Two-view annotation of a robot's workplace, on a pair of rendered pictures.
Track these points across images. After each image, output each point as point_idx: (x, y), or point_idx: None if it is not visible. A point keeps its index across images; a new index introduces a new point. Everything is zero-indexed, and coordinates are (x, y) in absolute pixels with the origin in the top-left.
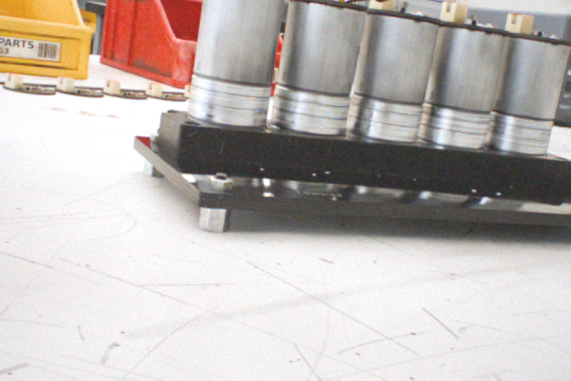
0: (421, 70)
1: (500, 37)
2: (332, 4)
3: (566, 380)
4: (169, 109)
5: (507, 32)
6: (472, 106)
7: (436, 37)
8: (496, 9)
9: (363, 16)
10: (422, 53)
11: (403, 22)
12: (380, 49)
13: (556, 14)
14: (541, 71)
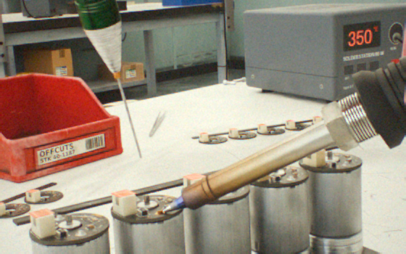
0: (243, 240)
1: (302, 186)
2: (153, 221)
3: None
4: (17, 236)
5: (307, 178)
6: (293, 250)
7: (249, 203)
8: (272, 11)
9: (182, 215)
10: (241, 227)
11: (218, 207)
12: (204, 233)
13: (322, 13)
14: (343, 197)
